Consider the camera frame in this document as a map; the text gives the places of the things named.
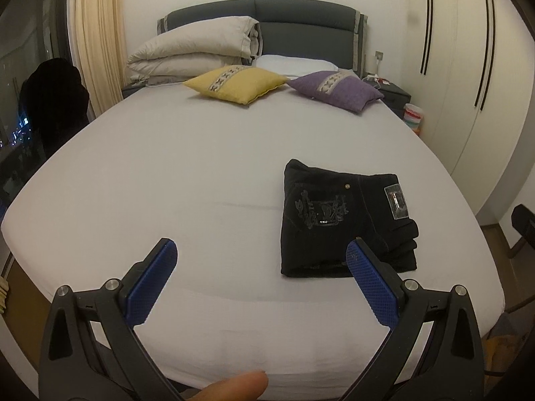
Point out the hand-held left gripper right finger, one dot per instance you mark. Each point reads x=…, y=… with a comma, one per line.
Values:
x=372, y=284

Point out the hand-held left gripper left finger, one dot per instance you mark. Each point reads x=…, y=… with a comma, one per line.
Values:
x=152, y=284

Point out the black pants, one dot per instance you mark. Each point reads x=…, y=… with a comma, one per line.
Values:
x=326, y=200

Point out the white bed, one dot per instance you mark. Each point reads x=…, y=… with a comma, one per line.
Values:
x=167, y=154

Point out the black equipment stand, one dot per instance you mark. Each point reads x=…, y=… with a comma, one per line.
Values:
x=524, y=221

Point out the striped round container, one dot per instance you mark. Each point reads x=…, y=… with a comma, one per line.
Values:
x=413, y=119

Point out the white wardrobe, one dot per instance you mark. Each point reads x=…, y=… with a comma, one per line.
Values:
x=459, y=133

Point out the dark grey nightstand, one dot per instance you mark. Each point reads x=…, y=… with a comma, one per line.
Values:
x=133, y=91
x=395, y=92

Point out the purple cushion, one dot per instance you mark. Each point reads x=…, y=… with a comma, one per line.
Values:
x=338, y=90

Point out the dark garment on chair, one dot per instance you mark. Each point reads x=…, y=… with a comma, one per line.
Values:
x=54, y=104

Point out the small items on nightstand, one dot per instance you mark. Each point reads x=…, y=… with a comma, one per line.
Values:
x=376, y=79

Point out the yellow cushion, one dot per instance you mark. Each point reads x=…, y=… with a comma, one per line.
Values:
x=238, y=83

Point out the white pillow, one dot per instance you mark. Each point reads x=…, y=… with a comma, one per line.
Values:
x=292, y=63

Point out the folded beige duvet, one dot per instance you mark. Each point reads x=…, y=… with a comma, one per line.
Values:
x=192, y=46

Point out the cream curtain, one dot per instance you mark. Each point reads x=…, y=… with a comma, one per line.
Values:
x=98, y=37

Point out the dark window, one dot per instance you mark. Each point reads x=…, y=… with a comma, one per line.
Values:
x=25, y=50

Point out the grey padded headboard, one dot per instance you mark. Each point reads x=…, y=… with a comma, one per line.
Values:
x=301, y=16

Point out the wall switch plate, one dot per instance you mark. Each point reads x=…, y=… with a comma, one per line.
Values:
x=379, y=54

